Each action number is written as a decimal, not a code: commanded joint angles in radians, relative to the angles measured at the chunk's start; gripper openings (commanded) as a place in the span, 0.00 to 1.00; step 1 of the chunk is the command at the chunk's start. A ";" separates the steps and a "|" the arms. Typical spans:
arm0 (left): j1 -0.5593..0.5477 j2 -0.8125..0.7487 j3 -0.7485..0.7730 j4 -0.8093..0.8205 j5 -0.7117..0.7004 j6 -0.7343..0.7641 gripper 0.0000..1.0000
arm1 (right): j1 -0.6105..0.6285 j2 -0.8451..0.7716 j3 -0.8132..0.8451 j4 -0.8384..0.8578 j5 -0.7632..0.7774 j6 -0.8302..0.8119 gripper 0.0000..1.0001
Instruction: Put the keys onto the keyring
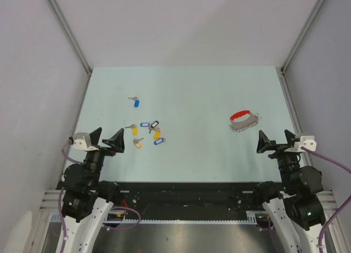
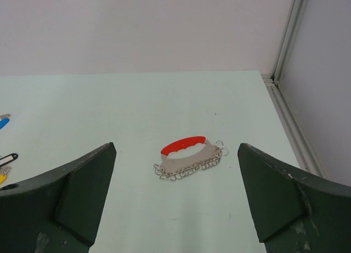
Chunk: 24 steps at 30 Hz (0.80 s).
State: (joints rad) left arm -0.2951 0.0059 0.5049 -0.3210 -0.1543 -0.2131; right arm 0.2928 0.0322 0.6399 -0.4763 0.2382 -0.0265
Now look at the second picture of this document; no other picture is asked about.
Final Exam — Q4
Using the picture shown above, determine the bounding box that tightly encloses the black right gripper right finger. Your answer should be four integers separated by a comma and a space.
237, 143, 350, 252

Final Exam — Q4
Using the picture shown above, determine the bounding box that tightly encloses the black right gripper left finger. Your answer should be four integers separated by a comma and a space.
1, 142, 117, 252

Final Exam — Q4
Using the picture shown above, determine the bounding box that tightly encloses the yellow tag key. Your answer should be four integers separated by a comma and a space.
0, 166, 12, 184

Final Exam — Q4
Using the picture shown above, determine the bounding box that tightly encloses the red-handled metal key organizer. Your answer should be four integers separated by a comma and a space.
154, 136, 229, 181

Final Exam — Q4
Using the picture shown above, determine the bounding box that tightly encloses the black key tag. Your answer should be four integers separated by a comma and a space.
0, 153, 18, 167

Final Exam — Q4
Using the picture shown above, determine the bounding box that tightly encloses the blue tag key far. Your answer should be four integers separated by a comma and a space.
0, 114, 11, 129

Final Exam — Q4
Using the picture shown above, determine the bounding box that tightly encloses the aluminium frame post right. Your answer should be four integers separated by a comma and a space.
260, 0, 329, 179

